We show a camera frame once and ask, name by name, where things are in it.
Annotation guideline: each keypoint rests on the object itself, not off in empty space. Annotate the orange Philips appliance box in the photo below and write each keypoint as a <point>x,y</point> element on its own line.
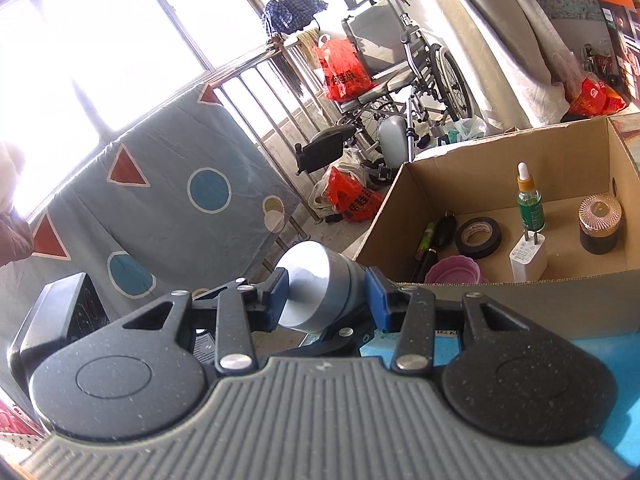
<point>622,20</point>

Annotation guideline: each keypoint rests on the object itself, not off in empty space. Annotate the green lip balm stick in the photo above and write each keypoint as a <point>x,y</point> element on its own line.
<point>425,242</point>

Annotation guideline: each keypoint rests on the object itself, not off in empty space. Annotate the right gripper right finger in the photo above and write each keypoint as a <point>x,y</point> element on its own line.
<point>410,312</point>

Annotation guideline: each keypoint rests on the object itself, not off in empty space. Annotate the green dropper bottle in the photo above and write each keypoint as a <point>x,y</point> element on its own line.
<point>529,200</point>

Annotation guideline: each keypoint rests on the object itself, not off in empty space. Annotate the rose gold lid jar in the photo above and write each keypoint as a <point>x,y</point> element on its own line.
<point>600,217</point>

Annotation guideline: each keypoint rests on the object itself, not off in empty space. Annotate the white supplement bottle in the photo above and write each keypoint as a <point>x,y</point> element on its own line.
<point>323,286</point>

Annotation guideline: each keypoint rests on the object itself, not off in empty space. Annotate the pink plastic lid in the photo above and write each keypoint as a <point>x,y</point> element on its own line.
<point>454,270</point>

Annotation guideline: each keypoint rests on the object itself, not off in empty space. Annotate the black cylindrical tube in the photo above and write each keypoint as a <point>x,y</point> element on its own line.
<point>442,235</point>

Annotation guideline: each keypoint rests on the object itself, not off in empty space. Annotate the grey curtain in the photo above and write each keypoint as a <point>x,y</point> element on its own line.
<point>514,58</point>

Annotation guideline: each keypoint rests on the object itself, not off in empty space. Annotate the black electrical tape roll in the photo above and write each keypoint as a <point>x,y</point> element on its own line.
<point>478,238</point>

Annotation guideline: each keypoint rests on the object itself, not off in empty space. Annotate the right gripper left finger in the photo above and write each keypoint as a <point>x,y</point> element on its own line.
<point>242,309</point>

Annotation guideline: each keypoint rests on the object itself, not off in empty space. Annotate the red snack bag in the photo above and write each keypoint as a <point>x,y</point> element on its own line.
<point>596,98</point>

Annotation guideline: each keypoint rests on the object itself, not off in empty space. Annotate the wheelchair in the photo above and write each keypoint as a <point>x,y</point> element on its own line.
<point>417,87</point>

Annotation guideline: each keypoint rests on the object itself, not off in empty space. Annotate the red plastic bag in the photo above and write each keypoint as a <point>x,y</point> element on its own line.
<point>345,78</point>

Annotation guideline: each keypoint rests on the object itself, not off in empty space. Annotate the red bag on floor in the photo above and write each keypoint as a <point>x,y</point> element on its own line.
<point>344,189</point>

